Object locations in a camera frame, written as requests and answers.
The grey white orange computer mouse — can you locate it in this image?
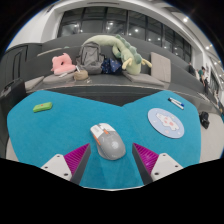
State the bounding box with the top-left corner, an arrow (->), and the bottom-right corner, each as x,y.
89,122 -> 127,161

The long green dragon plush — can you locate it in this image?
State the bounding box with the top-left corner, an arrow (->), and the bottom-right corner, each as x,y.
83,34 -> 153,76

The black suitcase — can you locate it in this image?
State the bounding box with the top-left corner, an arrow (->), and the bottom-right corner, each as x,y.
0,78 -> 28,111

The white marker pen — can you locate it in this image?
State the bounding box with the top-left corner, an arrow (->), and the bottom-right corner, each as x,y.
168,99 -> 184,111

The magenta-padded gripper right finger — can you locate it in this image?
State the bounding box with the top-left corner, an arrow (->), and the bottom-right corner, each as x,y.
131,142 -> 184,186

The black bag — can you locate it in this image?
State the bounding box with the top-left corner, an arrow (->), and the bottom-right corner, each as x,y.
199,111 -> 211,130

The upright grey square cushion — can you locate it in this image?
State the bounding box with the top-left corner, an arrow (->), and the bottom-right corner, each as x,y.
149,51 -> 172,83

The grey backpack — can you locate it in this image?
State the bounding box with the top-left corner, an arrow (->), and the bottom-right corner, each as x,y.
75,41 -> 105,75

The tan round pouch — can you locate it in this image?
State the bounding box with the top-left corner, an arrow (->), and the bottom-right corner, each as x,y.
73,69 -> 89,81

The dark blue patterned bag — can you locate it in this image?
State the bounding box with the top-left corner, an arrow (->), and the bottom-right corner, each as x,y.
100,58 -> 123,75

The flat grey seat cushion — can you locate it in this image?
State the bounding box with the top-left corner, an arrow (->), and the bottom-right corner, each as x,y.
24,75 -> 45,91
42,71 -> 76,84
123,70 -> 165,88

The pink plush cushion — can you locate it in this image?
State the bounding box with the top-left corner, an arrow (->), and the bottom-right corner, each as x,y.
50,52 -> 77,76

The white marker with blue cap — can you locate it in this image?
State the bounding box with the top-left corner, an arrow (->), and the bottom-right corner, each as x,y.
168,97 -> 185,107

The round light blue mouse pad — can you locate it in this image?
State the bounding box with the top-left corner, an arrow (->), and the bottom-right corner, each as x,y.
147,107 -> 185,139

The person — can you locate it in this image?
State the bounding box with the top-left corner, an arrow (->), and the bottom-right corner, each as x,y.
187,62 -> 197,76
198,65 -> 208,84

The large dark glass window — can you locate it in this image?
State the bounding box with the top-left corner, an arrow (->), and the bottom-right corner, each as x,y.
57,6 -> 193,63

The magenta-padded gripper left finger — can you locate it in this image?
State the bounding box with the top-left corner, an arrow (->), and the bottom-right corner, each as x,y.
40,143 -> 92,186

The green eraser block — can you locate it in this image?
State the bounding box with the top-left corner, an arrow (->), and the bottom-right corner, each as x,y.
32,101 -> 53,113

